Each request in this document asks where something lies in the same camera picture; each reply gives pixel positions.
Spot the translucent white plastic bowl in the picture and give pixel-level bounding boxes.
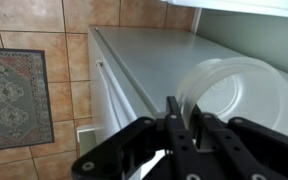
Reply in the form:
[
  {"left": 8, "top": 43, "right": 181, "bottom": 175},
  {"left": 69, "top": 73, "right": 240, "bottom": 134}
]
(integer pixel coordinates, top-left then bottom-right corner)
[{"left": 175, "top": 56, "right": 288, "bottom": 141}]

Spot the white main door handle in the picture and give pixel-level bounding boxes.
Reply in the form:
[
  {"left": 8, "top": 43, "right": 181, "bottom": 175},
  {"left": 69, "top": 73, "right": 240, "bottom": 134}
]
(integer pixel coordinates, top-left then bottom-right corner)
[{"left": 95, "top": 59, "right": 139, "bottom": 129}]

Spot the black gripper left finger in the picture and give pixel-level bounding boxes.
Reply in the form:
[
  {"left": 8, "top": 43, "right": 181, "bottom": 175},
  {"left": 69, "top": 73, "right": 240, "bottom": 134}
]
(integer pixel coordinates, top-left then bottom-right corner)
[{"left": 71, "top": 96, "right": 205, "bottom": 180}]

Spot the patterned oriental rug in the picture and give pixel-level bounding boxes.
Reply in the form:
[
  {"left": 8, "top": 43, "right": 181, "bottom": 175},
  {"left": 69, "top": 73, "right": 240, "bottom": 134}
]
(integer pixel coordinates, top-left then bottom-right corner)
[{"left": 0, "top": 47, "right": 55, "bottom": 153}]

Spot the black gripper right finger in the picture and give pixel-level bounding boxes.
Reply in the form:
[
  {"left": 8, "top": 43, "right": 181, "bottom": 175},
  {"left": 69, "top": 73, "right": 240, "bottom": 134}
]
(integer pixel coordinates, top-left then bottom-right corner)
[{"left": 196, "top": 112, "right": 288, "bottom": 180}]

